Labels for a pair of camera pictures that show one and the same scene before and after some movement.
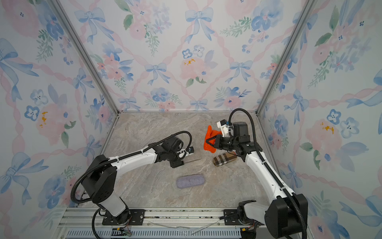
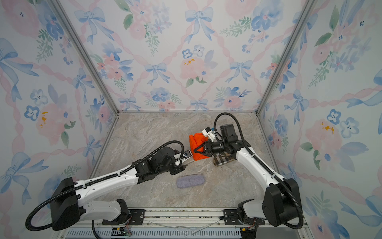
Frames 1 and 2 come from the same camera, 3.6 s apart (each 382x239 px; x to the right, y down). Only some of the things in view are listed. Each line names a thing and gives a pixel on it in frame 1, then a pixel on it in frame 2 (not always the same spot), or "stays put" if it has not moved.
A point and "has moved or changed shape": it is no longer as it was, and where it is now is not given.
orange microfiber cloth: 209,134 has moved or changed shape
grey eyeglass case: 191,159 stays put
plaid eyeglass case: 224,158 stays put
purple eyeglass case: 190,180 stays put
